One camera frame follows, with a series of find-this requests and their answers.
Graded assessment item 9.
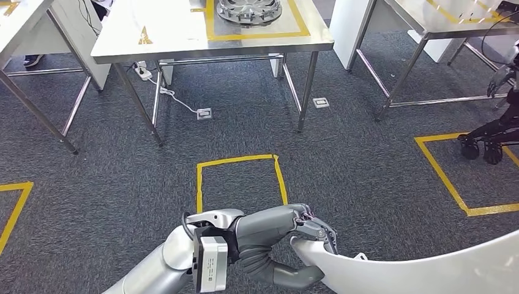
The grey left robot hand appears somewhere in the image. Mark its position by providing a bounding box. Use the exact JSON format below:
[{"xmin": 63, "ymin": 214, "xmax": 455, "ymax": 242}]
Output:
[{"xmin": 235, "ymin": 203, "xmax": 338, "ymax": 290}]

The white curved body panel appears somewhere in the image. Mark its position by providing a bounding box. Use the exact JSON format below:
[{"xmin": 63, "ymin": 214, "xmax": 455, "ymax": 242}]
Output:
[{"xmin": 289, "ymin": 228, "xmax": 519, "ymax": 294}]

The steel workbench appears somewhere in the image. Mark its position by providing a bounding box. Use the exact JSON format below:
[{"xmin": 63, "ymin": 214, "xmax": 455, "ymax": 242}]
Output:
[{"xmin": 90, "ymin": 0, "xmax": 335, "ymax": 146}]

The yellow floor tape square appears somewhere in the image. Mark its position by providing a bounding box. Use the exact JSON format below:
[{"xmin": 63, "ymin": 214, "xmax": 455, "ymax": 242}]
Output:
[
  {"xmin": 0, "ymin": 181, "xmax": 34, "ymax": 257},
  {"xmin": 196, "ymin": 154, "xmax": 289, "ymax": 214},
  {"xmin": 414, "ymin": 132, "xmax": 519, "ymax": 218}
]

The large yellow tape rectangle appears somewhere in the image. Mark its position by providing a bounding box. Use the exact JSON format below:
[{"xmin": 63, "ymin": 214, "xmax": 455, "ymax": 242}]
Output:
[{"xmin": 204, "ymin": 0, "xmax": 312, "ymax": 42}]

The white power strip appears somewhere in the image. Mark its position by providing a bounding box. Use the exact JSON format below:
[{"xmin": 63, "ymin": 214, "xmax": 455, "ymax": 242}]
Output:
[{"xmin": 135, "ymin": 61, "xmax": 153, "ymax": 81}]

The silver wheel hubcap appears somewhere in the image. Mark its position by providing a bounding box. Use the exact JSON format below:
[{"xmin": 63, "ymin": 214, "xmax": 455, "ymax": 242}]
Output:
[{"xmin": 215, "ymin": 0, "xmax": 283, "ymax": 28}]

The small yellow tape rectangle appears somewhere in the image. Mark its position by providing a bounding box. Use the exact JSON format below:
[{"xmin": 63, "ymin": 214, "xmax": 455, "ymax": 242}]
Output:
[{"xmin": 138, "ymin": 7, "xmax": 207, "ymax": 45}]

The steel table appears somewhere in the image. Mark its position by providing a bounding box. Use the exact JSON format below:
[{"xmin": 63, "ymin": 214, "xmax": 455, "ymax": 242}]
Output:
[
  {"xmin": 375, "ymin": 0, "xmax": 519, "ymax": 122},
  {"xmin": 0, "ymin": 0, "xmax": 102, "ymax": 156}
]

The dark shoe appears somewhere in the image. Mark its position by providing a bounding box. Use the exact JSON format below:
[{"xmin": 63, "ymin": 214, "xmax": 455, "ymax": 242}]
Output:
[{"xmin": 23, "ymin": 53, "xmax": 45, "ymax": 68}]

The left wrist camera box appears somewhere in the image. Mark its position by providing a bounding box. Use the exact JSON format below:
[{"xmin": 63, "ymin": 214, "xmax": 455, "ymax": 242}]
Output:
[{"xmin": 191, "ymin": 227, "xmax": 240, "ymax": 294}]

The white power cable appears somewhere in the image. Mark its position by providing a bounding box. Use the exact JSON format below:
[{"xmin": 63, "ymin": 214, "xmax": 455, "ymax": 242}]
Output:
[{"xmin": 147, "ymin": 77, "xmax": 203, "ymax": 115}]

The black cable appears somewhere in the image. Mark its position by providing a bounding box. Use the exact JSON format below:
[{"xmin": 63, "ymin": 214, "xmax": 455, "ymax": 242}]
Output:
[{"xmin": 77, "ymin": 0, "xmax": 102, "ymax": 37}]

